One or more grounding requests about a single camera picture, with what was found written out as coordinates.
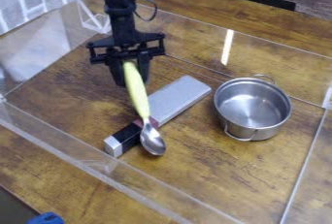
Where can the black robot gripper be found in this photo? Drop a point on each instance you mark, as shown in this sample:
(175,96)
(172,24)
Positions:
(127,43)

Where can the grey toy cleaver knife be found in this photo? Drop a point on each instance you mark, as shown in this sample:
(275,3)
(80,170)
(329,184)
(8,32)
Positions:
(169,101)

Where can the yellow handled metal spoon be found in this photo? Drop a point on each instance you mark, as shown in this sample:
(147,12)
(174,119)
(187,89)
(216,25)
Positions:
(152,140)

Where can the small steel pot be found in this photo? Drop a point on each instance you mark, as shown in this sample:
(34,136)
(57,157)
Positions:
(254,108)

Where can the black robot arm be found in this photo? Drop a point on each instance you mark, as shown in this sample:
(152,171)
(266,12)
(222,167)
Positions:
(128,5)

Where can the blue object at bottom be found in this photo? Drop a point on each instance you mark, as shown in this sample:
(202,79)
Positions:
(46,218)

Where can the clear acrylic enclosure panels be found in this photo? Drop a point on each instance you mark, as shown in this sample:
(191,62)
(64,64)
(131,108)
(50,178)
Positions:
(61,106)

